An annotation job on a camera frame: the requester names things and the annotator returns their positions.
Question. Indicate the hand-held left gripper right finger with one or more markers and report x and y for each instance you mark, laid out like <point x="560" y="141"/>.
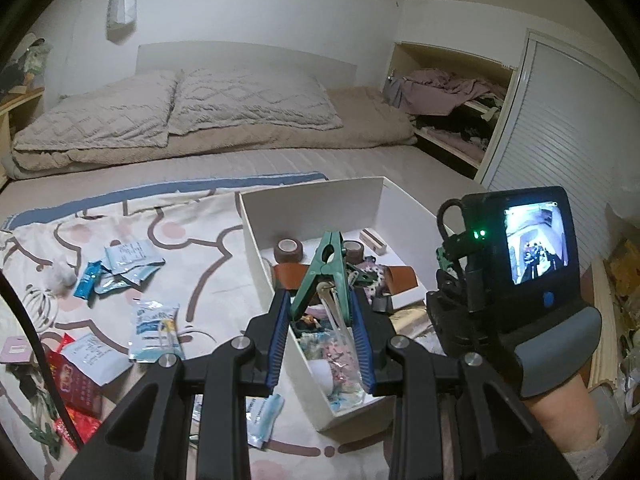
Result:
<point x="362" y="342"/>

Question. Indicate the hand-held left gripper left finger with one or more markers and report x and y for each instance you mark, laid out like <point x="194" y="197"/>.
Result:
<point x="280" y="332"/>

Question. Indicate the white storage box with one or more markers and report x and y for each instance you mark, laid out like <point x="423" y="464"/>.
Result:
<point x="260" y="240"/>

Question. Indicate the person's right forearm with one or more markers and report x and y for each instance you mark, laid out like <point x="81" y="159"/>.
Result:
<point x="565" y="425"/>

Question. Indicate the clear plastic bag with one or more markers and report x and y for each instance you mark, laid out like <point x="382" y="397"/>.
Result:
<point x="342" y="360"/>

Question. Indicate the brown leather piece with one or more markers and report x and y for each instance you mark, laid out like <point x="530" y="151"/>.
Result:
<point x="401" y="281"/>
<point x="289" y="276"/>

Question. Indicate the floral pouch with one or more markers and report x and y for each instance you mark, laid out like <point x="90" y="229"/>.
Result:
<point x="372" y="271"/>

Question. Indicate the brown tape roll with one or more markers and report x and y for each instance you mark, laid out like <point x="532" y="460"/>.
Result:
<point x="353" y="250"/>
<point x="287" y="250"/>

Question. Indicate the blue and white sachet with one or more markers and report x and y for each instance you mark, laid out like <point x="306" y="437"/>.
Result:
<point x="263" y="420"/>

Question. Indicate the wooden plank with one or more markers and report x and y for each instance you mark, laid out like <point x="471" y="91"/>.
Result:
<point x="607" y="320"/>

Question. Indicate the printed blanket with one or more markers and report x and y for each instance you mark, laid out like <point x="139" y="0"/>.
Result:
<point x="200" y="260"/>

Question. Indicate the clear wet wipe packet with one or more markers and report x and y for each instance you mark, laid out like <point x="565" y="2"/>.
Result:
<point x="152" y="330"/>

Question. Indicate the teal packet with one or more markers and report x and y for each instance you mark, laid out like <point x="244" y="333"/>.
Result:
<point x="122" y="282"/>

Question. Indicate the white and blue packet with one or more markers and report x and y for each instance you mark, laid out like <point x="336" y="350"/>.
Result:
<point x="131" y="255"/>

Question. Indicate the bed mattress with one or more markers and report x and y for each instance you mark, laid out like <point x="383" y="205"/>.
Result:
<point x="400" y="165"/>

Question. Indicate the white paper packet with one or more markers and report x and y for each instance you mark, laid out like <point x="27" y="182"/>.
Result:
<point x="95" y="357"/>

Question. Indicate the wardrobe shelf niche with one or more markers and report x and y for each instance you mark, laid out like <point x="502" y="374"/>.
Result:
<point x="500" y="125"/>

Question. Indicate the dark clothes pile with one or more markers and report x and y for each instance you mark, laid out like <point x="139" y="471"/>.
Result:
<point x="460" y="127"/>

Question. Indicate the small blue packet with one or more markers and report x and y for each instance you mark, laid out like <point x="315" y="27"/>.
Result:
<point x="88" y="281"/>

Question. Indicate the white louvred door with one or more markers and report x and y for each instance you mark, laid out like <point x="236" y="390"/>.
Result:
<point x="565" y="125"/>

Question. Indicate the red envelope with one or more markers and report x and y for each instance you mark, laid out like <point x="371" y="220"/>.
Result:
<point x="75" y="387"/>

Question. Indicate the white fluffy ball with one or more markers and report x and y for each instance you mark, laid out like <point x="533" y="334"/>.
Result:
<point x="61" y="274"/>

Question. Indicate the beige quilted pillow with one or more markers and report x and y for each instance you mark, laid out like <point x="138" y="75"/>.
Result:
<point x="100" y="115"/>
<point x="250" y="100"/>

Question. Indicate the pink clothes pile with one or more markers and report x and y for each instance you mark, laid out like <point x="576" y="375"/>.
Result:
<point x="440" y="87"/>

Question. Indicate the pink card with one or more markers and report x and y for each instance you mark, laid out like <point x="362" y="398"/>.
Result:
<point x="15" y="350"/>

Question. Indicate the white headboard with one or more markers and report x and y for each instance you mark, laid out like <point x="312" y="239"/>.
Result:
<point x="250" y="60"/>

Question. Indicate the wooden side shelf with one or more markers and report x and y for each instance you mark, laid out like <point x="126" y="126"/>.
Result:
<point x="20" y="110"/>

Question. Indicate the clutter on side shelf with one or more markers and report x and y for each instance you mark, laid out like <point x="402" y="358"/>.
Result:
<point x="27" y="62"/>

